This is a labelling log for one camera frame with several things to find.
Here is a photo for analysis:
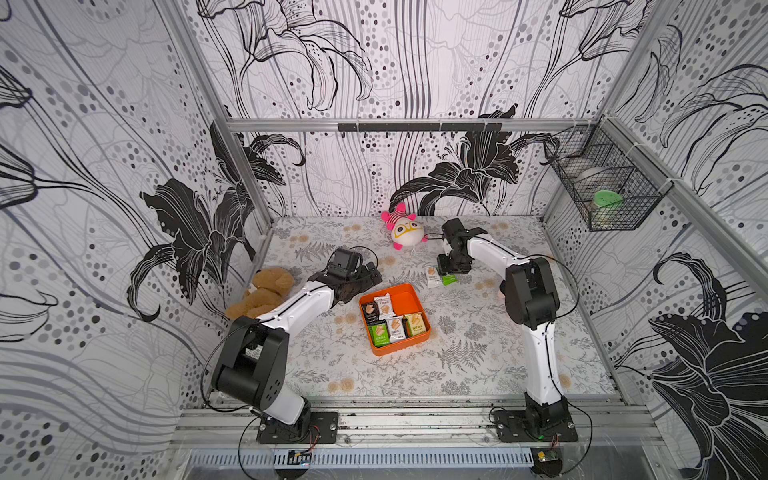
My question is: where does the white cookie packet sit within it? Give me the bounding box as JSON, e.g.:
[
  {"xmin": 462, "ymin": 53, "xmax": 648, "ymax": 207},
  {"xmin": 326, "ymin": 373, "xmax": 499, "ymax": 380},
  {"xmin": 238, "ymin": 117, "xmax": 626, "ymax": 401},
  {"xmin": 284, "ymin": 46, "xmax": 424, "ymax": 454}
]
[
  {"xmin": 386, "ymin": 317, "xmax": 407, "ymax": 344},
  {"xmin": 426, "ymin": 266, "xmax": 442, "ymax": 288},
  {"xmin": 374, "ymin": 293, "xmax": 396, "ymax": 318}
]

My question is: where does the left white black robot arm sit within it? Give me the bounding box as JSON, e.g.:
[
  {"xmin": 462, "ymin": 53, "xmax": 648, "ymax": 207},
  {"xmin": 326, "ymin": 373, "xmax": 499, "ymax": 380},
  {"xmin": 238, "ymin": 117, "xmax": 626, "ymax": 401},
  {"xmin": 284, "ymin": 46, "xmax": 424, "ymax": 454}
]
[{"xmin": 210, "ymin": 262, "xmax": 382, "ymax": 426}]

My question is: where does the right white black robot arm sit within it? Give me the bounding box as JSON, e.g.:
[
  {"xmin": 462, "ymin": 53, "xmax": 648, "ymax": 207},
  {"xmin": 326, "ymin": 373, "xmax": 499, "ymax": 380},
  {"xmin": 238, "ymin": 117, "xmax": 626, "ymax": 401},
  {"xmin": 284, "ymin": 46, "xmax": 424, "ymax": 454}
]
[{"xmin": 438, "ymin": 218, "xmax": 570, "ymax": 436}]

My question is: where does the orange storage box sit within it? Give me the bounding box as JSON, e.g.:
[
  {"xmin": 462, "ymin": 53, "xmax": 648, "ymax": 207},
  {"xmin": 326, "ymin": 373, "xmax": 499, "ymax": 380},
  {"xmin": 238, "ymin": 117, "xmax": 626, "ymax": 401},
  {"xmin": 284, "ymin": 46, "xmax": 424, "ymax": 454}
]
[{"xmin": 359, "ymin": 284, "xmax": 431, "ymax": 356}]

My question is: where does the white back cookie packet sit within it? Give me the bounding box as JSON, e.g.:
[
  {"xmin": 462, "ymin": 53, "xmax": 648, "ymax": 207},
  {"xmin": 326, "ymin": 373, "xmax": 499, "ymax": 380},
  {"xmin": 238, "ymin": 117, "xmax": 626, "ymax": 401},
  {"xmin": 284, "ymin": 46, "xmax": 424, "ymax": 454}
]
[{"xmin": 374, "ymin": 293, "xmax": 396, "ymax": 318}]

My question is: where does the green front cookie packet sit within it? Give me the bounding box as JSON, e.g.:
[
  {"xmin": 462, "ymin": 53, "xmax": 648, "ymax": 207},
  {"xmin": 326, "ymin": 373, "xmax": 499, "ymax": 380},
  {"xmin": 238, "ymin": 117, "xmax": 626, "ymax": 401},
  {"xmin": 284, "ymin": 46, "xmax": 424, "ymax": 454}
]
[{"xmin": 368, "ymin": 323, "xmax": 391, "ymax": 348}]

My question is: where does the white pink owl plush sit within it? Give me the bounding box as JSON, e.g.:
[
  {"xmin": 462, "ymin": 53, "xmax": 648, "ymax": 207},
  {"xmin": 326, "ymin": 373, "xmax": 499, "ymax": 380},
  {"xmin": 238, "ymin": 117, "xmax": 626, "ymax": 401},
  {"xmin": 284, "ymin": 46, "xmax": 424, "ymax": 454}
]
[{"xmin": 380, "ymin": 203, "xmax": 427, "ymax": 251}]

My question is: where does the white front cookie packet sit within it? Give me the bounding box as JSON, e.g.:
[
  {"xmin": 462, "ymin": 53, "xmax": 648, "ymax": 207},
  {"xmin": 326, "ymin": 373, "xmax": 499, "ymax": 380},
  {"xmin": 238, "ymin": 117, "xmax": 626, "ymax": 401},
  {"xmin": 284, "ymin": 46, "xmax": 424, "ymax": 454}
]
[{"xmin": 386, "ymin": 317, "xmax": 407, "ymax": 344}]

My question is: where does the tan teddy bear plush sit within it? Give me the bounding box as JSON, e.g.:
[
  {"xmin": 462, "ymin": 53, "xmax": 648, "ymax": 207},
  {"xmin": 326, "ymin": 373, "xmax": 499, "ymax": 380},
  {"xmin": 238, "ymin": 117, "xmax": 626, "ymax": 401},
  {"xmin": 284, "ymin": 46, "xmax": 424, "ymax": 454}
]
[{"xmin": 225, "ymin": 267, "xmax": 295, "ymax": 320}]

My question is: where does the green lidded cup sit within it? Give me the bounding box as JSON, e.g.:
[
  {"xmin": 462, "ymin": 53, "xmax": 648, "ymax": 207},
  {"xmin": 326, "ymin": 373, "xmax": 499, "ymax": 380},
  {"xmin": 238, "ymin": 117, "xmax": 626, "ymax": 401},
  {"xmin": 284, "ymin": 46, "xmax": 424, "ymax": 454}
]
[{"xmin": 590, "ymin": 190, "xmax": 623, "ymax": 230}]

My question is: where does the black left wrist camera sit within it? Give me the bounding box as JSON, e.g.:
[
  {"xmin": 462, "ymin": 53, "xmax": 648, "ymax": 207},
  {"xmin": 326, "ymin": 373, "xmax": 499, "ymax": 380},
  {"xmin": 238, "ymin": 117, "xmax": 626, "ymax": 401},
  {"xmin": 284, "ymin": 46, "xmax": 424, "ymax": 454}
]
[{"xmin": 325, "ymin": 247, "xmax": 362, "ymax": 280}]

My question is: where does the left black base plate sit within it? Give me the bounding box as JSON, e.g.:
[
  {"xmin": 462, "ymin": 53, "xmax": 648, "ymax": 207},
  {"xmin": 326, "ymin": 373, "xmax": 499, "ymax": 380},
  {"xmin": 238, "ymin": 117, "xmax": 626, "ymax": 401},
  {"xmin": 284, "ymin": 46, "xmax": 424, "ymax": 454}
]
[{"xmin": 257, "ymin": 409, "xmax": 339, "ymax": 445}]

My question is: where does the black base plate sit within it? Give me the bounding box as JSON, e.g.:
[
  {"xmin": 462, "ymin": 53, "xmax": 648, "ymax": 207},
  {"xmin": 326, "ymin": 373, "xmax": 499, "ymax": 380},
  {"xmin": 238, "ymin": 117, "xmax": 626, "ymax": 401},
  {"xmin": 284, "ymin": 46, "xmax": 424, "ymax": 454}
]
[
  {"xmin": 489, "ymin": 408, "xmax": 579, "ymax": 443},
  {"xmin": 257, "ymin": 409, "xmax": 339, "ymax": 445}
]

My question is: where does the black wire basket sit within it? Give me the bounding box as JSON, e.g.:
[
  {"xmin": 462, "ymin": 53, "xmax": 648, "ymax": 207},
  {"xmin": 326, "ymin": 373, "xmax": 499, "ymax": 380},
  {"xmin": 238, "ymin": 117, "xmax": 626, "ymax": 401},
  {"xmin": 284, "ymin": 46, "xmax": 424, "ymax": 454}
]
[{"xmin": 544, "ymin": 125, "xmax": 673, "ymax": 232}]

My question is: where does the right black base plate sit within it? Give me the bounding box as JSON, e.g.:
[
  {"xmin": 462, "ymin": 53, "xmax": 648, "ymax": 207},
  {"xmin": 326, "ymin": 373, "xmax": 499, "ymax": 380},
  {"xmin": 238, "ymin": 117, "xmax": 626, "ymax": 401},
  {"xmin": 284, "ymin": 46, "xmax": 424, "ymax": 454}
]
[{"xmin": 489, "ymin": 408, "xmax": 579, "ymax": 443}]

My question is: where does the white slotted cable duct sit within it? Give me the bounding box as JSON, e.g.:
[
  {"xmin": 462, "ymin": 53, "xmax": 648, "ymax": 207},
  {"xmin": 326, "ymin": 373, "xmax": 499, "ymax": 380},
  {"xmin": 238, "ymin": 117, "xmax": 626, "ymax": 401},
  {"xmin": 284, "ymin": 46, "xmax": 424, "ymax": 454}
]
[{"xmin": 188, "ymin": 446, "xmax": 534, "ymax": 470}]

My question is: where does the aluminium corner frame post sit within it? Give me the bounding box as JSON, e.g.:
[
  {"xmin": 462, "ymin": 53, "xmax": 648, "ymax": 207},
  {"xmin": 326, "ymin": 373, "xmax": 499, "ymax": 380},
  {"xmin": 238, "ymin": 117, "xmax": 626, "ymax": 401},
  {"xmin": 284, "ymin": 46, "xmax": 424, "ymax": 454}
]
[{"xmin": 158, "ymin": 1, "xmax": 272, "ymax": 235}]

